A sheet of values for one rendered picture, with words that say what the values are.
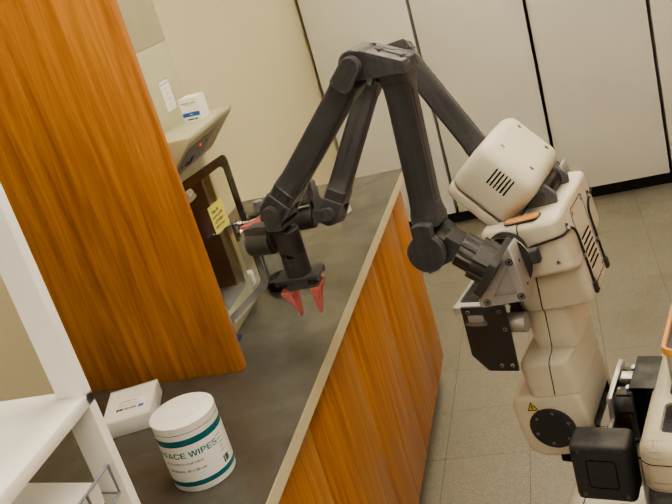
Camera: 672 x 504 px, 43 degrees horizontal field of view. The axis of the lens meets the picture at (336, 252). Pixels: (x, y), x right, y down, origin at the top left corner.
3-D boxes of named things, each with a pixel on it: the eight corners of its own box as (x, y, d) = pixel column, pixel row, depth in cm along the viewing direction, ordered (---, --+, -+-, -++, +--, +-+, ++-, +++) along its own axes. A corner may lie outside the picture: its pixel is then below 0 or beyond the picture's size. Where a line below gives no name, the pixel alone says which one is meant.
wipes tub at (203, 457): (164, 496, 167) (138, 433, 161) (188, 455, 178) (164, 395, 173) (225, 490, 163) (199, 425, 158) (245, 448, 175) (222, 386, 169)
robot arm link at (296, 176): (365, 68, 153) (388, 54, 162) (340, 50, 154) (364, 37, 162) (272, 235, 178) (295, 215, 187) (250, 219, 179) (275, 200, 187)
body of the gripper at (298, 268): (284, 277, 191) (274, 248, 189) (326, 270, 188) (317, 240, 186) (276, 290, 185) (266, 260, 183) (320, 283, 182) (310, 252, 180)
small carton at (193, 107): (185, 123, 214) (177, 100, 212) (193, 117, 218) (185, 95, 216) (202, 119, 212) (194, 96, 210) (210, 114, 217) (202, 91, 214)
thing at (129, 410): (106, 441, 194) (100, 426, 192) (116, 406, 209) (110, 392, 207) (157, 425, 194) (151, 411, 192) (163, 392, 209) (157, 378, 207)
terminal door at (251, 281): (217, 340, 216) (163, 195, 202) (267, 285, 241) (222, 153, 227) (219, 340, 215) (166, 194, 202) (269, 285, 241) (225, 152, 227)
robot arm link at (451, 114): (395, 23, 199) (405, 27, 208) (352, 62, 203) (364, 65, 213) (516, 171, 195) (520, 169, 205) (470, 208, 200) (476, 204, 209)
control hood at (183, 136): (157, 189, 200) (142, 149, 197) (203, 148, 229) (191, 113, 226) (201, 179, 197) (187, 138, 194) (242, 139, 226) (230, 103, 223)
